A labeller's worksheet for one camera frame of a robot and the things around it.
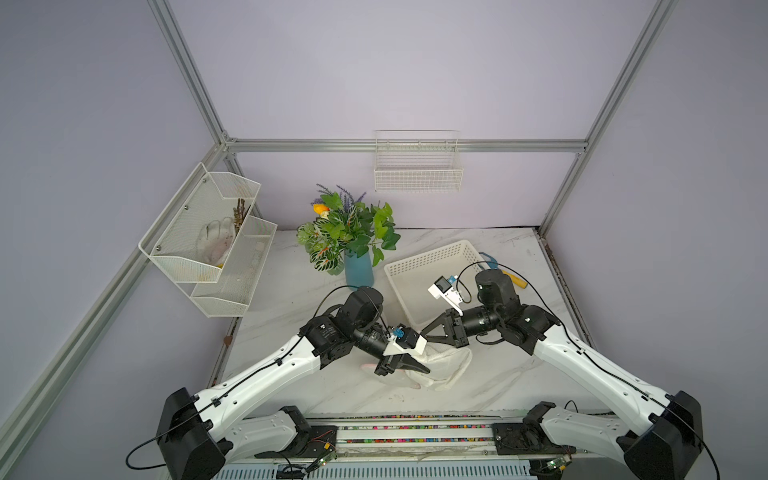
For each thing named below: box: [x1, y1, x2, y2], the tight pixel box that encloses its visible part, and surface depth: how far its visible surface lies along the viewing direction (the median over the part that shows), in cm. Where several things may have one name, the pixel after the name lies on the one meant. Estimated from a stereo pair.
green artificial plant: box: [297, 184, 401, 275], surface depth 79 cm
